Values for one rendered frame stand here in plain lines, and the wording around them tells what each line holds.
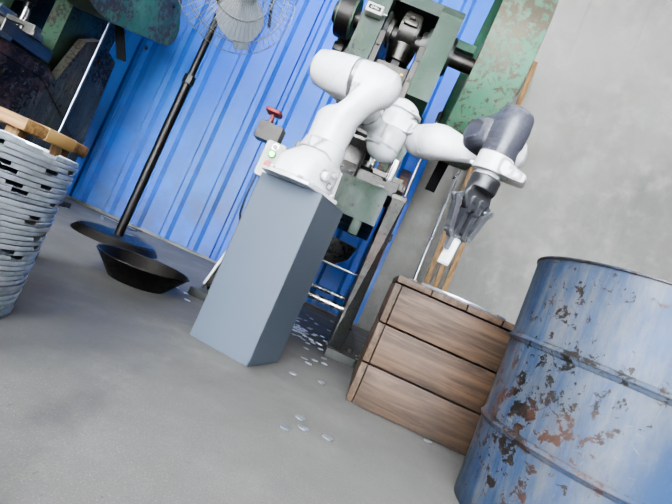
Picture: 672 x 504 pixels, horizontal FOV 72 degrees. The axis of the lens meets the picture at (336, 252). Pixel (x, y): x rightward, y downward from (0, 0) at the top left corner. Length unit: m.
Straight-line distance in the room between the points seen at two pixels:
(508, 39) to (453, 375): 1.17
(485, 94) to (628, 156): 2.02
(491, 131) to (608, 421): 0.70
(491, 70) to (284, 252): 1.06
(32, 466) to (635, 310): 0.80
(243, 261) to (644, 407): 0.85
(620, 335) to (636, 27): 3.36
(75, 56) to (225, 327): 1.96
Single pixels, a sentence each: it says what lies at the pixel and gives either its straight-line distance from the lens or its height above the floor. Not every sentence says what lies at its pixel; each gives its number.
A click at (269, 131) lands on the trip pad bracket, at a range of 1.84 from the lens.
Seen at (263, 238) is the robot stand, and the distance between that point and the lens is 1.16.
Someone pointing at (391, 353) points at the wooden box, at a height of 0.16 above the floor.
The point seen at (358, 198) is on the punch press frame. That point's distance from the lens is 1.77.
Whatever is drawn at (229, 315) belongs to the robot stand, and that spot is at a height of 0.09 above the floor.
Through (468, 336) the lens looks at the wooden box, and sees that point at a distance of 1.24.
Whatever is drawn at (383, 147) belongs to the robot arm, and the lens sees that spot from 1.53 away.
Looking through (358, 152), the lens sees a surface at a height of 0.75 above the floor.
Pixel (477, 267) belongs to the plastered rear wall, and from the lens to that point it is 3.25.
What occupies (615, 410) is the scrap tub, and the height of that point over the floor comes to 0.27.
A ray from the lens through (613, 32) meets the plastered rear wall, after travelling 3.97.
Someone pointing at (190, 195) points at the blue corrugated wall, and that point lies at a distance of 3.33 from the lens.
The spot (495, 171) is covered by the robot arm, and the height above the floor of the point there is 0.66.
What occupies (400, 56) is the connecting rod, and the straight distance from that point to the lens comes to 2.16.
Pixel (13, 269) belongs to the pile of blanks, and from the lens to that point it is 0.91.
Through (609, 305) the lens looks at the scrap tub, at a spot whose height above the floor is 0.42.
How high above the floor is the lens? 0.30
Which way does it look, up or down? 2 degrees up
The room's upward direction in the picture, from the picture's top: 24 degrees clockwise
